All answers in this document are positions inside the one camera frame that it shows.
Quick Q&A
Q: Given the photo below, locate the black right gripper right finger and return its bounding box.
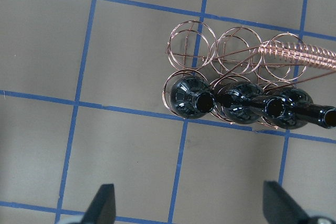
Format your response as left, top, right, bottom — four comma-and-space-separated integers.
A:
262, 181, 310, 224

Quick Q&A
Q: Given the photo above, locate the copper wire bottle basket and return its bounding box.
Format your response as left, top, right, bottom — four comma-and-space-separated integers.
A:
162, 20, 335, 130

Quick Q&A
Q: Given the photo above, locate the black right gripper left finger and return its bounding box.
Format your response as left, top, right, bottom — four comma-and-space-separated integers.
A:
81, 184, 116, 224

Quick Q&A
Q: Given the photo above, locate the dark wine bottle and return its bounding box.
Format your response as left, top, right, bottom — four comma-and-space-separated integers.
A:
215, 81, 285, 124
170, 76, 216, 119
266, 87, 335, 130

